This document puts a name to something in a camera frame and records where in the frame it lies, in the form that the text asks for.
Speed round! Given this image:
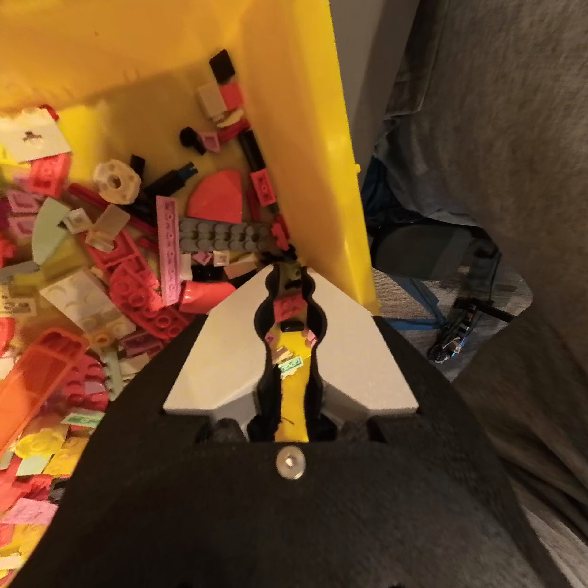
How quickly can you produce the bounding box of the person's grey sweatshirt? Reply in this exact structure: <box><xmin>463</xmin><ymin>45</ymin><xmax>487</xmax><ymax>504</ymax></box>
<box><xmin>374</xmin><ymin>0</ymin><xmax>588</xmax><ymax>588</ymax></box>

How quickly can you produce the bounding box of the pile of toy bricks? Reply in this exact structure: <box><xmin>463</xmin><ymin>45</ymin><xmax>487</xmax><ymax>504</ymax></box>
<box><xmin>0</xmin><ymin>48</ymin><xmax>322</xmax><ymax>588</ymax></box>

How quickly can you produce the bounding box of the black chair base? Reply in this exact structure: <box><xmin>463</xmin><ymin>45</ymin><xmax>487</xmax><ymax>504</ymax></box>
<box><xmin>370</xmin><ymin>225</ymin><xmax>533</xmax><ymax>322</ymax></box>

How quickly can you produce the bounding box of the yellow plastic bin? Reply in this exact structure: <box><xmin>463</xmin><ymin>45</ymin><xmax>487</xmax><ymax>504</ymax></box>
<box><xmin>0</xmin><ymin>0</ymin><xmax>381</xmax><ymax>588</ymax></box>

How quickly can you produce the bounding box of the red two-stud brick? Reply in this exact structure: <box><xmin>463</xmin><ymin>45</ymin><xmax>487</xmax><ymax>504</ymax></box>
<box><xmin>274</xmin><ymin>296</ymin><xmax>307</xmax><ymax>320</ymax></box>

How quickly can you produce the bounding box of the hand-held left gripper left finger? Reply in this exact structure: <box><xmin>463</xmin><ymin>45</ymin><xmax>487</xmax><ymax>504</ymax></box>
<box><xmin>163</xmin><ymin>266</ymin><xmax>279</xmax><ymax>440</ymax></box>

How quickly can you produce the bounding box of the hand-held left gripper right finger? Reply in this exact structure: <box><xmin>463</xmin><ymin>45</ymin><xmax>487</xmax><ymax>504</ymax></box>
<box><xmin>300</xmin><ymin>266</ymin><xmax>420</xmax><ymax>433</ymax></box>

